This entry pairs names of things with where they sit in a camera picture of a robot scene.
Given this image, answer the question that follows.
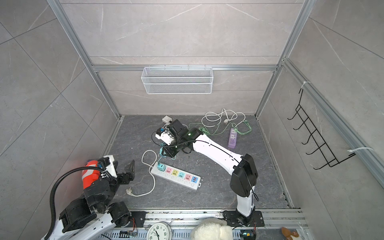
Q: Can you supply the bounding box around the teal usb cable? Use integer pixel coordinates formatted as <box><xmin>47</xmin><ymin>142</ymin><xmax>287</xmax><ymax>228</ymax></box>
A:
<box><xmin>158</xmin><ymin>145</ymin><xmax>173</xmax><ymax>158</ymax></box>

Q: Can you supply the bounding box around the white plush toy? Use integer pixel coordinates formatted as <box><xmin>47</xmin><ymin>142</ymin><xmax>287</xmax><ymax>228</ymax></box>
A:
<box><xmin>191</xmin><ymin>218</ymin><xmax>234</xmax><ymax>240</ymax></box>

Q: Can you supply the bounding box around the red plush toy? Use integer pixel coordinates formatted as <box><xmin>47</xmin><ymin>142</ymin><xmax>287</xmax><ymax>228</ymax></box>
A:
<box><xmin>82</xmin><ymin>160</ymin><xmax>101</xmax><ymax>190</ymax></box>

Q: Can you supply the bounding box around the white square charger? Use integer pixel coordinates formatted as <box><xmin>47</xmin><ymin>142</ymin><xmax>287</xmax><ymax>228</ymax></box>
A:
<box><xmin>162</xmin><ymin>116</ymin><xmax>173</xmax><ymax>124</ymax></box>

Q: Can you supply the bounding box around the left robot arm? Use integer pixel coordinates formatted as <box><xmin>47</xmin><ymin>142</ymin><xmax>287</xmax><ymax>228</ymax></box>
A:
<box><xmin>43</xmin><ymin>155</ymin><xmax>135</xmax><ymax>240</ymax></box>

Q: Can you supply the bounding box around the white power strip cord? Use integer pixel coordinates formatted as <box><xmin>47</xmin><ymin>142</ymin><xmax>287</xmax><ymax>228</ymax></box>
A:
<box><xmin>125</xmin><ymin>149</ymin><xmax>158</xmax><ymax>198</ymax></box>

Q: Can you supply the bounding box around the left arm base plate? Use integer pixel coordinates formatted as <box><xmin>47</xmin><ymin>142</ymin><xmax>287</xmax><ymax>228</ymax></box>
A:
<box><xmin>126</xmin><ymin>211</ymin><xmax>147</xmax><ymax>228</ymax></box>

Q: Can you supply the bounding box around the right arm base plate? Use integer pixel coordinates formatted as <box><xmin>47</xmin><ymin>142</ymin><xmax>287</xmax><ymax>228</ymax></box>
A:
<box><xmin>223</xmin><ymin>210</ymin><xmax>265</xmax><ymax>227</ymax></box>

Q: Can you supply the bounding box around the white multicolour power strip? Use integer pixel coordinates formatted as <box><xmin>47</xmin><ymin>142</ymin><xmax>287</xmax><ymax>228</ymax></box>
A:
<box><xmin>150</xmin><ymin>162</ymin><xmax>201</xmax><ymax>191</ymax></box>

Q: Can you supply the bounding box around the white wire mesh basket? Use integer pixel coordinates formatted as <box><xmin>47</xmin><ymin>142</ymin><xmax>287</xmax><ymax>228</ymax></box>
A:
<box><xmin>141</xmin><ymin>67</ymin><xmax>214</xmax><ymax>95</ymax></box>

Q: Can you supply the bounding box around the white cable with plug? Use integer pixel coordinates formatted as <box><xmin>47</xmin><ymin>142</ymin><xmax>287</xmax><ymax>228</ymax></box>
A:
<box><xmin>200</xmin><ymin>108</ymin><xmax>247</xmax><ymax>129</ymax></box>

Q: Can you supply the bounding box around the teal charger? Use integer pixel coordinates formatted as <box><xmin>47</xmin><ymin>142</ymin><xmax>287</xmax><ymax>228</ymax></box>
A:
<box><xmin>157</xmin><ymin>163</ymin><xmax>166</xmax><ymax>172</ymax></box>

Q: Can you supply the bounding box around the green thin cable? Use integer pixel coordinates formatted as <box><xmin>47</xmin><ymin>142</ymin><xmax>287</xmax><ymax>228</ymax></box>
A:
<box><xmin>187</xmin><ymin>119</ymin><xmax>253</xmax><ymax>136</ymax></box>

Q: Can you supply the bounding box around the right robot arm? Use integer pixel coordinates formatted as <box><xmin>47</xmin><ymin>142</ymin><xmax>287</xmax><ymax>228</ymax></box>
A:
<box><xmin>154</xmin><ymin>120</ymin><xmax>258</xmax><ymax>218</ymax></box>

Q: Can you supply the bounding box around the white analog clock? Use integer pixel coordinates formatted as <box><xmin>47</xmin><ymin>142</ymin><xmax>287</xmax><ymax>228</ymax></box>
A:
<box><xmin>146</xmin><ymin>222</ymin><xmax>172</xmax><ymax>240</ymax></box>

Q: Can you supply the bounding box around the brown plush toy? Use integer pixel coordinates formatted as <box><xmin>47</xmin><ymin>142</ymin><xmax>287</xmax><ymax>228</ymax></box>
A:
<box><xmin>281</xmin><ymin>227</ymin><xmax>302</xmax><ymax>240</ymax></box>

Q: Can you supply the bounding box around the purple power strip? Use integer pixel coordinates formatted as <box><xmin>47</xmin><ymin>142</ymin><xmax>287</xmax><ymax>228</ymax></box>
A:
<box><xmin>228</xmin><ymin>128</ymin><xmax>238</xmax><ymax>149</ymax></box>

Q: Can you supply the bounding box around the black wire hook rack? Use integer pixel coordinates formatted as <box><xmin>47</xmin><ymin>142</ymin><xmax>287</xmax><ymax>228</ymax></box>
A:
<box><xmin>287</xmin><ymin>89</ymin><xmax>356</xmax><ymax>171</ymax></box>

